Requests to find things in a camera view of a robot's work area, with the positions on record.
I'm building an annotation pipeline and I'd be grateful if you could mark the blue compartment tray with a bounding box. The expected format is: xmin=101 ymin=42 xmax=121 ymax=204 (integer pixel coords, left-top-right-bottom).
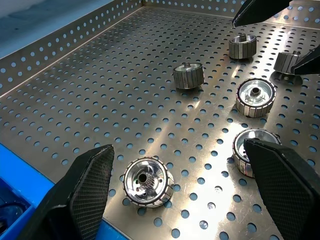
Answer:
xmin=0 ymin=142 xmax=131 ymax=240

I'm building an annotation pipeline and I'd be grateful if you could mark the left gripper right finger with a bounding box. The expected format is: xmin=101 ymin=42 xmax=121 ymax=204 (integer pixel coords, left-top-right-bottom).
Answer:
xmin=243 ymin=138 xmax=320 ymax=240

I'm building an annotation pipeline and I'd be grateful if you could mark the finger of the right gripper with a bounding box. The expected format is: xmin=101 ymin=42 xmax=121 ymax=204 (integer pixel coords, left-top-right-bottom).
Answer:
xmin=231 ymin=0 xmax=292 ymax=28
xmin=291 ymin=44 xmax=320 ymax=76

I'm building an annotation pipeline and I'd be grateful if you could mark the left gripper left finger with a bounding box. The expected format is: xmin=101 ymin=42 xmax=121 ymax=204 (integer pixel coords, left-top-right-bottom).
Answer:
xmin=17 ymin=144 xmax=115 ymax=240

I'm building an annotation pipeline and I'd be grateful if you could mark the perforated metal tray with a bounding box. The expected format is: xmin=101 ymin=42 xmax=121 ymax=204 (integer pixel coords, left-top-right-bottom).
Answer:
xmin=0 ymin=0 xmax=320 ymax=240

